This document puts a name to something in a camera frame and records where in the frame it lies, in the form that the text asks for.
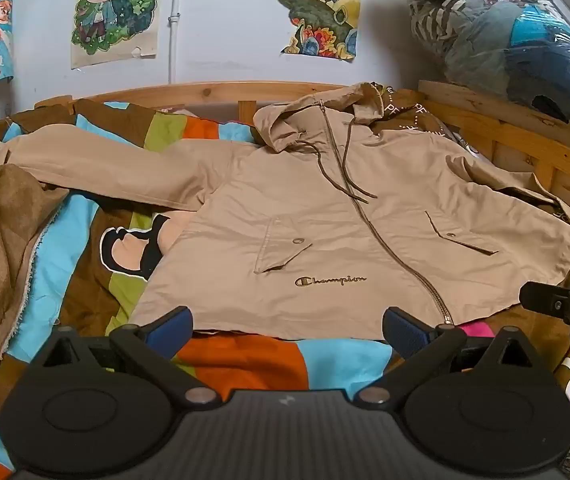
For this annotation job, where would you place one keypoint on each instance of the white wall pipe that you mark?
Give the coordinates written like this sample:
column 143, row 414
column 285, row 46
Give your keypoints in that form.
column 175, row 50

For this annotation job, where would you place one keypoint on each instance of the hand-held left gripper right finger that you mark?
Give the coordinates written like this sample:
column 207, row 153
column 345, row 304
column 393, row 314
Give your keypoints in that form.
column 405, row 332

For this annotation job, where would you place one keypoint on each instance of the clear plastic bag of clothes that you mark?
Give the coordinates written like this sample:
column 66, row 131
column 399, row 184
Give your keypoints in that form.
column 505, row 35

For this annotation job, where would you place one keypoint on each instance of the cartoon child wall poster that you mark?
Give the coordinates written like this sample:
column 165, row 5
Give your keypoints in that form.
column 115, row 10

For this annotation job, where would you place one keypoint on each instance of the colourful patchwork printed blanket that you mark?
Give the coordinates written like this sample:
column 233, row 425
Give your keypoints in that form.
column 245, row 360

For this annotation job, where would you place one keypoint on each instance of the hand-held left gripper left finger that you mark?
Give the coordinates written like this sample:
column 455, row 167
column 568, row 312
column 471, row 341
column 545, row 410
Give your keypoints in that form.
column 167, row 330

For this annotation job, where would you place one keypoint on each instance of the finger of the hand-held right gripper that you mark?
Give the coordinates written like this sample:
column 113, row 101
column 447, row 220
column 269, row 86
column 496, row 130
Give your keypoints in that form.
column 545, row 299

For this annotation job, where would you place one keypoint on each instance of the landscape wall poster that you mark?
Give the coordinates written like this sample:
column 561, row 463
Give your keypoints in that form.
column 320, row 5

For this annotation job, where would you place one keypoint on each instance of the wooden bed frame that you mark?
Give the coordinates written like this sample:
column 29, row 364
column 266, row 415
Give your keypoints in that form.
column 515, row 125

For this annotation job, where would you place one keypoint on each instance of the beige hooded zip jacket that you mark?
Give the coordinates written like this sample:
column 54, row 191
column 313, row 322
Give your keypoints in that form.
column 345, row 240

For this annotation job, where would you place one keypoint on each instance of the brown woollen cloth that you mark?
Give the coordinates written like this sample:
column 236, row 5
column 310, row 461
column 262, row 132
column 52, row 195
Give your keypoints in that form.
column 0, row 240

